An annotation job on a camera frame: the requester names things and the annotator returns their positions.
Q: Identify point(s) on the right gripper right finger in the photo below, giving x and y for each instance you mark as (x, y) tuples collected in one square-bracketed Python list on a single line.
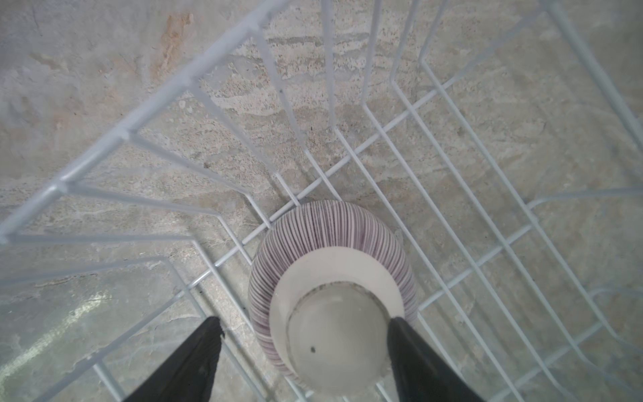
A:
[(420, 373)]

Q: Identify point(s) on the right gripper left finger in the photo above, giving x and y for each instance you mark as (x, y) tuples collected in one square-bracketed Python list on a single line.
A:
[(188, 373)]

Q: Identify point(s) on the striped ceramic bowl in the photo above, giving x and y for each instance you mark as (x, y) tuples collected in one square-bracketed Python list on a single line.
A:
[(326, 281)]

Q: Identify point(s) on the white wire dish rack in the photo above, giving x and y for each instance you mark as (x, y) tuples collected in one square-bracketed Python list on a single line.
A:
[(146, 147)]

